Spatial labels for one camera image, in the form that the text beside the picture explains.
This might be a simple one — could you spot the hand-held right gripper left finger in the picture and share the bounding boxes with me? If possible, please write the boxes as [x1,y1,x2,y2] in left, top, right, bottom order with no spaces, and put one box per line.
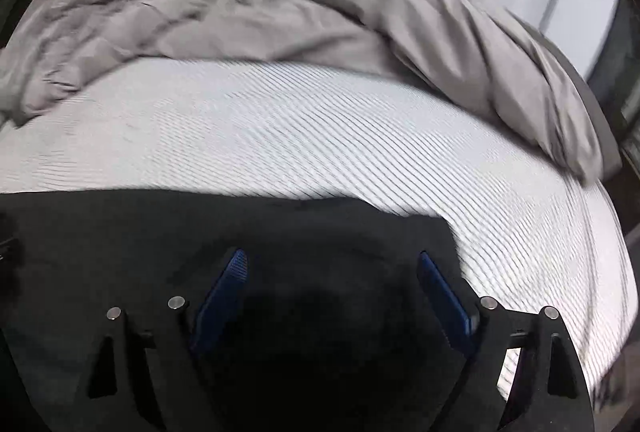
[75,249,249,432]

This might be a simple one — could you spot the bed with hexagon-patterned sheet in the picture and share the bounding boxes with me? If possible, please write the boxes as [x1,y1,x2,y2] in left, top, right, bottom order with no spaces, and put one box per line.
[0,57,632,413]

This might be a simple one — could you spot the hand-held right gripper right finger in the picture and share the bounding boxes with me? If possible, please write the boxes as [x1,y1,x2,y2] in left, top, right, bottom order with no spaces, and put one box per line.
[419,251,596,432]

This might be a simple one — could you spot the grey duvet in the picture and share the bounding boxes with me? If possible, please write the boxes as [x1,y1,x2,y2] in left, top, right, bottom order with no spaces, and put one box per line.
[0,0,623,185]

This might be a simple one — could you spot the black pants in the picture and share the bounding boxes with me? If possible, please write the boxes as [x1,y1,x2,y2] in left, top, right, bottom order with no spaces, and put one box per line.
[0,192,481,432]

